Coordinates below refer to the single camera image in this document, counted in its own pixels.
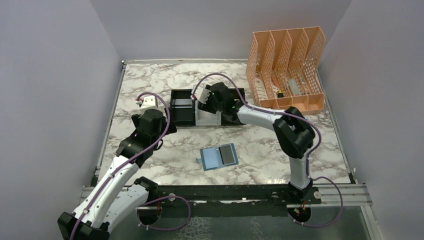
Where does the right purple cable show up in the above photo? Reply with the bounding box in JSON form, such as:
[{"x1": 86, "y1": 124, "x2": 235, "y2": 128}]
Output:
[{"x1": 191, "y1": 72, "x2": 345, "y2": 229}]

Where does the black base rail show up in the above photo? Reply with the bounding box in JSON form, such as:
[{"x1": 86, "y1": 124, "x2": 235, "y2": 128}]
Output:
[{"x1": 136, "y1": 184, "x2": 322, "y2": 220}]

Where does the white magnetic stripe card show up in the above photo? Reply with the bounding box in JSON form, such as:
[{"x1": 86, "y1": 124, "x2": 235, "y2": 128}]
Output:
[{"x1": 172, "y1": 98, "x2": 193, "y2": 109}]

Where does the yellow tipped marker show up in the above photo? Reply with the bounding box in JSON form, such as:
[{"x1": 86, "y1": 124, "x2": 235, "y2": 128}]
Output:
[{"x1": 276, "y1": 90, "x2": 284, "y2": 98}]

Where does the white labelled box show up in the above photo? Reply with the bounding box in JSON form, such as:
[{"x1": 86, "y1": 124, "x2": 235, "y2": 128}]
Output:
[{"x1": 254, "y1": 75, "x2": 268, "y2": 100}]

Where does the orange file organizer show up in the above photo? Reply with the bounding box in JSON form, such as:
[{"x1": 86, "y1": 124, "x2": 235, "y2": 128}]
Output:
[{"x1": 246, "y1": 26, "x2": 326, "y2": 115}]

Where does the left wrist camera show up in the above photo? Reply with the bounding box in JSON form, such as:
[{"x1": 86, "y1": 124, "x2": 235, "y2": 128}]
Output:
[{"x1": 135, "y1": 95, "x2": 158, "y2": 115}]

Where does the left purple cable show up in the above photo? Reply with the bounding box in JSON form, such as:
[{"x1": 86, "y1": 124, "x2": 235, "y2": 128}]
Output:
[{"x1": 68, "y1": 92, "x2": 192, "y2": 240}]

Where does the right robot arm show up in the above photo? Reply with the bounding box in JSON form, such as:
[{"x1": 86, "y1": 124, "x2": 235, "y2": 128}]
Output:
[{"x1": 192, "y1": 82, "x2": 316, "y2": 204}]

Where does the blue card holder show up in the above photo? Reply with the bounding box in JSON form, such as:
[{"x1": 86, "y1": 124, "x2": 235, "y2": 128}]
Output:
[{"x1": 196, "y1": 143, "x2": 239, "y2": 171}]

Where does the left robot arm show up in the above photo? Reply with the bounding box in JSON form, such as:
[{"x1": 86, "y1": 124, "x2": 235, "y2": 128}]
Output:
[{"x1": 57, "y1": 109, "x2": 177, "y2": 240}]

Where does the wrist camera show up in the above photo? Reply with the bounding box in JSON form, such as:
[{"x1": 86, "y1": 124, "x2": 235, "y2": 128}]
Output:
[
  {"x1": 135, "y1": 95, "x2": 158, "y2": 115},
  {"x1": 190, "y1": 87, "x2": 211, "y2": 104}
]

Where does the purple cable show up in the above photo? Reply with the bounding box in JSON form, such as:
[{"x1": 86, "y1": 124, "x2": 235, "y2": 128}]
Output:
[
  {"x1": 68, "y1": 92, "x2": 192, "y2": 240},
  {"x1": 191, "y1": 72, "x2": 345, "y2": 229}
]

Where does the black white card tray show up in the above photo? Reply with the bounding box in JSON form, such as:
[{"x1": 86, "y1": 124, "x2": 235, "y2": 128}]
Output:
[{"x1": 170, "y1": 89, "x2": 241, "y2": 127}]

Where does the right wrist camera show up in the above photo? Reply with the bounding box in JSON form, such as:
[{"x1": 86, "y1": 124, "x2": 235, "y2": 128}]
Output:
[{"x1": 190, "y1": 87, "x2": 211, "y2": 104}]

